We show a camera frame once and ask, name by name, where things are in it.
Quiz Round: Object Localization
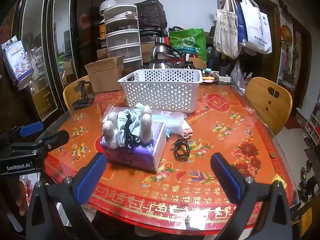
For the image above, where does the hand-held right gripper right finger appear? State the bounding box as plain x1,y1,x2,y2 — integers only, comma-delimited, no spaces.
210,152,293,240

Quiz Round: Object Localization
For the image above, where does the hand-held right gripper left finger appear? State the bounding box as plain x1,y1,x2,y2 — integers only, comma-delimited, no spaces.
25,152,108,240

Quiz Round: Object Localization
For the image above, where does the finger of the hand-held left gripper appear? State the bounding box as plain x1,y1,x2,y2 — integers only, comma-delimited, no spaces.
0,121,44,144
35,129,70,156

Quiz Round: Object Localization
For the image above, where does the clear plastic zip bag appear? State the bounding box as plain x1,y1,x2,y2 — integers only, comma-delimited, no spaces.
102,105,133,130

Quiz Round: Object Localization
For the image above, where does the beige plush roll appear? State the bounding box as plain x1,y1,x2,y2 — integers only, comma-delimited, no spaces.
107,112,118,128
102,120,119,148
139,114,153,143
136,104,152,118

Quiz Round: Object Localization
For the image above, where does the white perforated plastic basket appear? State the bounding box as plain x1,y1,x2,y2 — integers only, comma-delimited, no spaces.
117,69,203,113

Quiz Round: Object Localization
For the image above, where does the wooden chair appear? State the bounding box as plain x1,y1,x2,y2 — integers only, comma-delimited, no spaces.
245,77,293,136
62,75,97,112

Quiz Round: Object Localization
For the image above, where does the black phone holder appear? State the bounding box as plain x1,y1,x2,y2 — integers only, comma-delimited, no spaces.
72,80,96,110

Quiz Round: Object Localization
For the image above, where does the purple tissue pack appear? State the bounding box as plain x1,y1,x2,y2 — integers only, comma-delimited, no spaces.
100,121,167,172

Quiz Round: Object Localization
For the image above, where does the black lace band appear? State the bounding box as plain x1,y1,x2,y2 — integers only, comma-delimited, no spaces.
124,111,140,155

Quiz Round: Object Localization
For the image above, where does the pink cloth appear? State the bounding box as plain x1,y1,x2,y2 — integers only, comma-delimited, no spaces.
179,119,194,139

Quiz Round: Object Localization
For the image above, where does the light blue cloth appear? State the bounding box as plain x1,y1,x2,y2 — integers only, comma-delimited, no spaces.
115,107,148,148

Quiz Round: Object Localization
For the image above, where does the printed hanging package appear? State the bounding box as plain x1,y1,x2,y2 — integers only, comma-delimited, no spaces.
1,35,34,89

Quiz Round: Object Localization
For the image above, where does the light blue wet wipes pack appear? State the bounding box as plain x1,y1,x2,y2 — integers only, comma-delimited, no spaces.
151,112,185,134

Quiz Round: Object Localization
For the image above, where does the open cardboard box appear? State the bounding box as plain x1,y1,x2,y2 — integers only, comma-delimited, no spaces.
84,56,125,93

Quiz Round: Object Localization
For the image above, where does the white cube shelf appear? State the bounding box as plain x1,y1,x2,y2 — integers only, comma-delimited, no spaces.
302,112,320,148

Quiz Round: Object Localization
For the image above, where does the dark mirrored cabinet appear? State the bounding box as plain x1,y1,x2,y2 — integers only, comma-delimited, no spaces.
15,0,108,123

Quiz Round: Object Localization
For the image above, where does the stacked plastic container tower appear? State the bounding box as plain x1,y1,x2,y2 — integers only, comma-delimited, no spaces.
104,4,143,70

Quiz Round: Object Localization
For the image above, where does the stainless steel kettle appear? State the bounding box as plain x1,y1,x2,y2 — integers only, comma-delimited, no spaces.
147,37,185,70

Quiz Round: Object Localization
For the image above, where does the green shopping bag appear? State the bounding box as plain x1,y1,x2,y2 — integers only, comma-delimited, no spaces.
169,28,207,63

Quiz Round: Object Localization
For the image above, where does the white bowl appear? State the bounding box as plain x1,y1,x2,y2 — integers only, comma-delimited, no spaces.
99,0,118,15

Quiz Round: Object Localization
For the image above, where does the beige canvas tote bag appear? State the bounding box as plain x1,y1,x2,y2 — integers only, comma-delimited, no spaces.
213,0,242,60

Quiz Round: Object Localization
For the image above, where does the white and blue bag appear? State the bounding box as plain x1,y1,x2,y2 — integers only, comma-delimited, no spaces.
237,0,273,55

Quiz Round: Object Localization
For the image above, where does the black plastic bag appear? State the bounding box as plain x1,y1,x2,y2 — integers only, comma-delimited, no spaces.
134,0,168,30

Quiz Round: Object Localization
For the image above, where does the black coiled cable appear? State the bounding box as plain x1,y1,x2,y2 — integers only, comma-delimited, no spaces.
171,139,190,162

